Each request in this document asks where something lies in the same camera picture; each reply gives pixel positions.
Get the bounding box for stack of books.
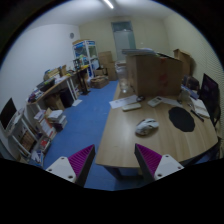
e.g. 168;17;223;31
46;109;68;132

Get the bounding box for black marker pen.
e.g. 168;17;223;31
189;109;205;123

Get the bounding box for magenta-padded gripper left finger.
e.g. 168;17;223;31
45;144;96;188

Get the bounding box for black monitor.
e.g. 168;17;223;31
0;97;18;130

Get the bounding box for stacked brown cardboard boxes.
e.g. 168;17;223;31
97;50;118;82

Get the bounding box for low brown cardboard box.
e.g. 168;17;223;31
89;75;110;90

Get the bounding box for white book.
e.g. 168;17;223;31
192;98;211;119

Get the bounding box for white computer mouse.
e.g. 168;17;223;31
134;118;160;137

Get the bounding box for ceiling tube light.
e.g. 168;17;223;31
102;0;115;10

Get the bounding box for large brown cardboard box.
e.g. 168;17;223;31
125;53;184;98

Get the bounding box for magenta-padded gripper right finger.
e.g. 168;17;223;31
134;143;185;185

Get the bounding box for grey door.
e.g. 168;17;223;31
110;20;137;61

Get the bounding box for white shelf unit with books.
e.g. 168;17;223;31
0;106;54;164

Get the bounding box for blue and white display cabinet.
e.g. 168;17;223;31
72;39;101;73

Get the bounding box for flat white remote control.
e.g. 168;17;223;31
121;102;142;112

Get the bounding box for black mouse pad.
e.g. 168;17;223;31
167;106;196;133

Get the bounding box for white paper sheet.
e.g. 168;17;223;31
160;96;184;108
108;94;139;110

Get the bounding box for clear glass jar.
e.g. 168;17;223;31
117;66;132;94

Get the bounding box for black office chair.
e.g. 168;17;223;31
199;73;222;126

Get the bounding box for open brown cardboard box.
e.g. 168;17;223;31
172;48;193;78

